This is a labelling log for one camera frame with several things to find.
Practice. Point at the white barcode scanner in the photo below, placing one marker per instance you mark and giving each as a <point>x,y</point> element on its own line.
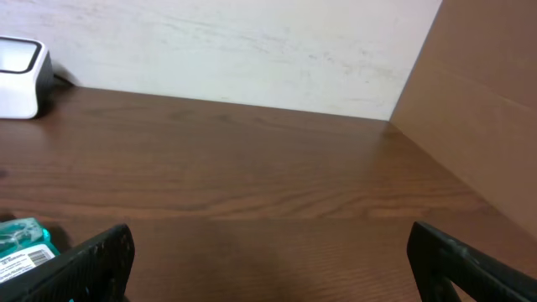
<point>27,77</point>

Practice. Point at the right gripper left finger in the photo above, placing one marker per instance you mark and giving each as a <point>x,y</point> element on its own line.
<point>95,270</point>

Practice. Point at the teal mouthwash bottle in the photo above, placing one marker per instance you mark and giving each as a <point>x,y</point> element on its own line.
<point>25,244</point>

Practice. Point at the brown cardboard panel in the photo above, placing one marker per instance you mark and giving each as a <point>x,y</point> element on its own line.
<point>470,101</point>

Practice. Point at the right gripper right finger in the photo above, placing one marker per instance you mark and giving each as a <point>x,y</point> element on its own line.
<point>440,263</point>

